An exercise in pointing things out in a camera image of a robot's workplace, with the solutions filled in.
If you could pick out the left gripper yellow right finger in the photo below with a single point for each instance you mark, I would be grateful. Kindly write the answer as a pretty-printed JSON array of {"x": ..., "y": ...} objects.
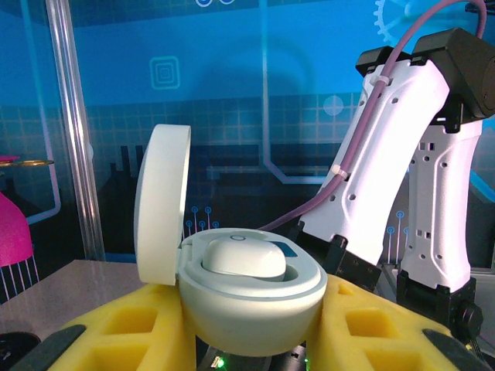
[{"x": 386, "y": 348}]

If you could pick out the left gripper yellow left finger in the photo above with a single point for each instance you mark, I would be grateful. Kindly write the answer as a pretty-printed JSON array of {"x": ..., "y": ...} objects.
[{"x": 116, "y": 340}]

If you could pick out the pale green earbud charging case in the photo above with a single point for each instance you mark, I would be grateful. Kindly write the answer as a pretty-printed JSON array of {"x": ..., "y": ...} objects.
[{"x": 247, "y": 313}]

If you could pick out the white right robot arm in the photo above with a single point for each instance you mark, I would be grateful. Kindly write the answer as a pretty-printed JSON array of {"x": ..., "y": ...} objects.
[{"x": 390, "y": 154}]

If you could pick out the black round object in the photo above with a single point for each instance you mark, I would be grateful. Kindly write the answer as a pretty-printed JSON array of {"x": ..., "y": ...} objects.
[{"x": 17, "y": 351}]

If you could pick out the pink dome object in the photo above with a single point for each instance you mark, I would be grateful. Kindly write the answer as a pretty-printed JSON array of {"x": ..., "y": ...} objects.
[{"x": 13, "y": 235}]

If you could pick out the thin gold disc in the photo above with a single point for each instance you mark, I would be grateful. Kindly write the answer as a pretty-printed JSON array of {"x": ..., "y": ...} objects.
[{"x": 31, "y": 162}]

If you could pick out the clear frame post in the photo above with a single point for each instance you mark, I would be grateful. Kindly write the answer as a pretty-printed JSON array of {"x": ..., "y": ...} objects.
[{"x": 73, "y": 116}]

